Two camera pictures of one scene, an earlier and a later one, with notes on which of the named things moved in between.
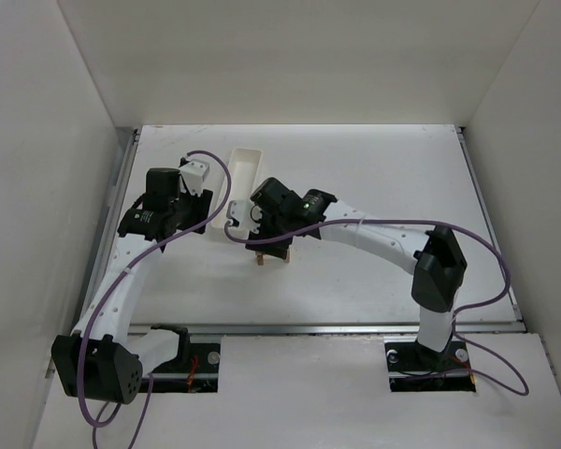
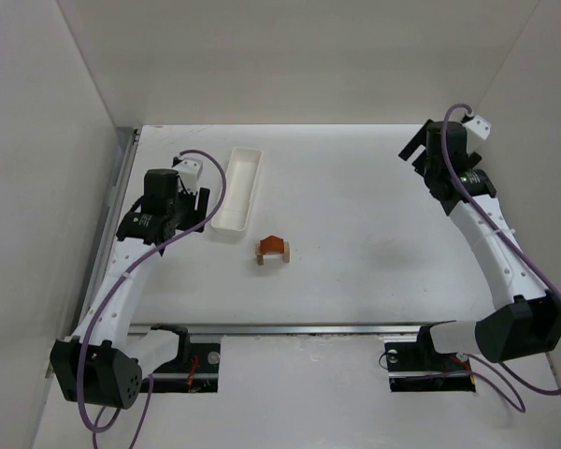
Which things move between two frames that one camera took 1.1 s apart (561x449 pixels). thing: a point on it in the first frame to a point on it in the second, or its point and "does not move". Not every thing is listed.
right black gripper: (267, 240) to (412, 150)
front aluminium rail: (325, 327) does not move
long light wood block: (259, 253) does not move
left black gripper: (202, 209) does not move
